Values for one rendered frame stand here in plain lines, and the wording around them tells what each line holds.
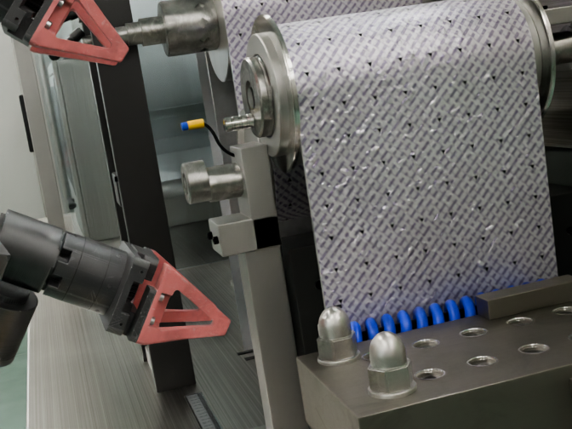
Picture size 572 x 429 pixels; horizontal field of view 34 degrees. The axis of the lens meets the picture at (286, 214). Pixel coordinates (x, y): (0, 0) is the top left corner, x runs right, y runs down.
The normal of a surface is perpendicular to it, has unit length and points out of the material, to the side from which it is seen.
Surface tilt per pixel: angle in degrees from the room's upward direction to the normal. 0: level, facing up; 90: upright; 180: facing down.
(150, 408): 0
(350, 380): 0
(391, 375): 90
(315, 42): 51
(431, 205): 90
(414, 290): 90
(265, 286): 90
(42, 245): 67
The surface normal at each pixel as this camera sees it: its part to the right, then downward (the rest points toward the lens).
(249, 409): -0.15, -0.98
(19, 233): 0.42, -0.37
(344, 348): 0.26, 0.12
